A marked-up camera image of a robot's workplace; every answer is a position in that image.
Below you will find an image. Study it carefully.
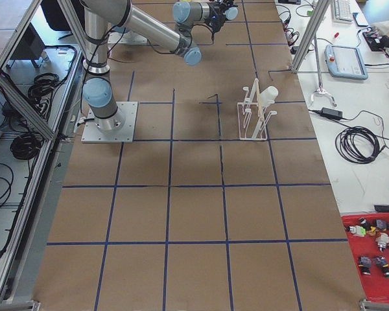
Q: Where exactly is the light blue cup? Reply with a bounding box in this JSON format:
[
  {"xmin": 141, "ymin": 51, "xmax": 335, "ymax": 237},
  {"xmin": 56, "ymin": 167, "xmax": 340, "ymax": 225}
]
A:
[{"xmin": 224, "ymin": 6, "xmax": 239, "ymax": 21}]

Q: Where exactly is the aluminium frame post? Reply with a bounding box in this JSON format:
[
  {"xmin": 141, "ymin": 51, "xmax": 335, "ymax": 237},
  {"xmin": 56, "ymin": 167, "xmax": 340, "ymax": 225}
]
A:
[{"xmin": 290, "ymin": 0, "xmax": 330, "ymax": 73}]

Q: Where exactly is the black power adapter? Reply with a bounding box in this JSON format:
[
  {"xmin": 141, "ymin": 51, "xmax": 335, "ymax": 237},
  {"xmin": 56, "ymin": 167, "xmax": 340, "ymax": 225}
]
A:
[{"xmin": 320, "ymin": 108, "xmax": 343, "ymax": 121}]

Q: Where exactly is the pale green ikea cup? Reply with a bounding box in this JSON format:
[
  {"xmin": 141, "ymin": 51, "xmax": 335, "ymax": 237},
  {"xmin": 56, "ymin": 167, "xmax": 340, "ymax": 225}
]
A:
[{"xmin": 259, "ymin": 86, "xmax": 279, "ymax": 106}]

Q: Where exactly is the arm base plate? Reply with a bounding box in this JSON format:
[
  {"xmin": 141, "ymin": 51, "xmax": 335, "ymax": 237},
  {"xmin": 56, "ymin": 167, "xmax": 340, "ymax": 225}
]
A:
[{"xmin": 82, "ymin": 102, "xmax": 138, "ymax": 143}]

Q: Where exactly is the white keyboard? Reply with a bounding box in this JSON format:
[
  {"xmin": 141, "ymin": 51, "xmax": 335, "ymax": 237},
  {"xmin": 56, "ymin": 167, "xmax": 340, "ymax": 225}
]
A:
[{"xmin": 331, "ymin": 0, "xmax": 353, "ymax": 24}]

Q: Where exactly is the blue teach pendant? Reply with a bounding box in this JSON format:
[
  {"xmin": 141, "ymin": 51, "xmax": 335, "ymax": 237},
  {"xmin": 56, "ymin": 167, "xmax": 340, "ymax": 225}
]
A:
[{"xmin": 324, "ymin": 45, "xmax": 368, "ymax": 80}]

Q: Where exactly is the red parts tray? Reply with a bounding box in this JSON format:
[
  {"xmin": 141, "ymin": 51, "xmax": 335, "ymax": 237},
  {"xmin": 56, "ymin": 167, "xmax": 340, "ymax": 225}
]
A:
[{"xmin": 342, "ymin": 213, "xmax": 389, "ymax": 303}]

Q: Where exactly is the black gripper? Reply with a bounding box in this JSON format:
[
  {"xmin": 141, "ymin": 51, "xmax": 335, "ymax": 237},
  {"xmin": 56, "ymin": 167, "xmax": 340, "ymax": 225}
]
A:
[{"xmin": 204, "ymin": 1, "xmax": 237, "ymax": 34}]

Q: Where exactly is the white wire cup rack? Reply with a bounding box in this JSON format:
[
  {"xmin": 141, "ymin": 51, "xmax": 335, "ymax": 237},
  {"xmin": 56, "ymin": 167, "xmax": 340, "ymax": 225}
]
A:
[{"xmin": 237, "ymin": 78, "xmax": 277, "ymax": 141}]

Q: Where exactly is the coiled black cable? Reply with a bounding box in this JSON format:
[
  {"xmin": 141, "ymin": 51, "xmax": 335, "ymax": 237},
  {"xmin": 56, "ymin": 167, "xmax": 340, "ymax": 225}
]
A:
[{"xmin": 335, "ymin": 126, "xmax": 381, "ymax": 165}]

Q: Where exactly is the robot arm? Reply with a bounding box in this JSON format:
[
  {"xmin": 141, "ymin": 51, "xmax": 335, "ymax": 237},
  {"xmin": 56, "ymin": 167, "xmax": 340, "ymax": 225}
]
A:
[{"xmin": 81, "ymin": 1, "xmax": 238, "ymax": 133}]

